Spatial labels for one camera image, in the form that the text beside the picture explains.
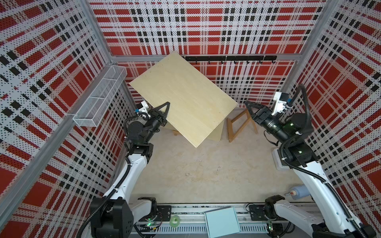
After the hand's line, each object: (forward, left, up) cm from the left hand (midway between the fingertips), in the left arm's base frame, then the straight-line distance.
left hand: (173, 102), depth 66 cm
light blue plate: (-42, -22, -36) cm, 60 cm away
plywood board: (-13, -19, -7) cm, 24 cm away
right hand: (-6, -32, +4) cm, 32 cm away
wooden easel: (+6, -33, -36) cm, 50 cm away
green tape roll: (-41, +1, -41) cm, 58 cm away
